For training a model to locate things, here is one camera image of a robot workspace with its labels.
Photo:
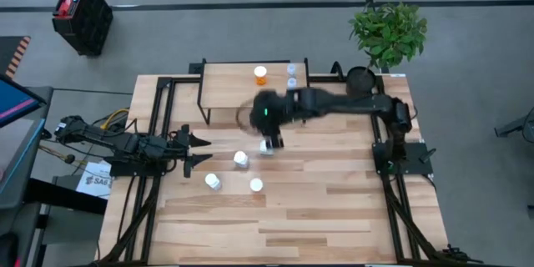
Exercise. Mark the white label strip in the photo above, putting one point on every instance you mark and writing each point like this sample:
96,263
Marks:
397,75

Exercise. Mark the wooden shelf black legs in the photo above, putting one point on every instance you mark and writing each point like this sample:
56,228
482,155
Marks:
225,87

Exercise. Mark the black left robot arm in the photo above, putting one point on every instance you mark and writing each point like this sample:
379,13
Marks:
104,137

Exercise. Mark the black metal table frame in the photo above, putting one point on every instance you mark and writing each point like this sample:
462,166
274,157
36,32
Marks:
325,79

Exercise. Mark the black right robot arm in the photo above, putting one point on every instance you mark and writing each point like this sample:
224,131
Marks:
354,102

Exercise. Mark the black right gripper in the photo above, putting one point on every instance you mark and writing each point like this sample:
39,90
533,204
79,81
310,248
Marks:
269,112

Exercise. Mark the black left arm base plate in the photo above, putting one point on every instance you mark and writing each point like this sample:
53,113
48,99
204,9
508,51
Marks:
125,169

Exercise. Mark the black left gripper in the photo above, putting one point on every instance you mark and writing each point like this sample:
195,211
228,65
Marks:
162,148

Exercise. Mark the white printed paper sheet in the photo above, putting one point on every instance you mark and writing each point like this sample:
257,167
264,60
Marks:
94,181

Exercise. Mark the dark grey desk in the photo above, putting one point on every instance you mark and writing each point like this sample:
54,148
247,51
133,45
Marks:
21,154

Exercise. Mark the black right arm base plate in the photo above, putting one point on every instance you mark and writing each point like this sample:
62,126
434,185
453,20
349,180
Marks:
417,158

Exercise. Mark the white medicine bottle blue label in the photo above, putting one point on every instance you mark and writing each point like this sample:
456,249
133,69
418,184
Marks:
264,149
212,180
240,157

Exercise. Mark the black clamp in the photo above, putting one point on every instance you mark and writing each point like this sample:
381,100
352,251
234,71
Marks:
456,254

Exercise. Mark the black orange striped floor mat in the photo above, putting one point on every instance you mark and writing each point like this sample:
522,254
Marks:
10,56

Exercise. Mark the black crate red top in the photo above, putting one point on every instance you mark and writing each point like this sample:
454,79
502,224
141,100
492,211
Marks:
83,21

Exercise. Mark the clear plastic medicine bottle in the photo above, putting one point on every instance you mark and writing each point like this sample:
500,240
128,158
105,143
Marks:
291,69
291,82

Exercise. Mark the green potted plant black pot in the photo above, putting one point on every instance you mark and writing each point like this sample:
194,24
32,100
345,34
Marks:
388,33

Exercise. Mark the blue screen monitor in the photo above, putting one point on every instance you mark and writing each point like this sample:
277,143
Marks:
16,100

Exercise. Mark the black stand leg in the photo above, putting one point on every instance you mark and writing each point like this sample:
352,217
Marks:
515,127

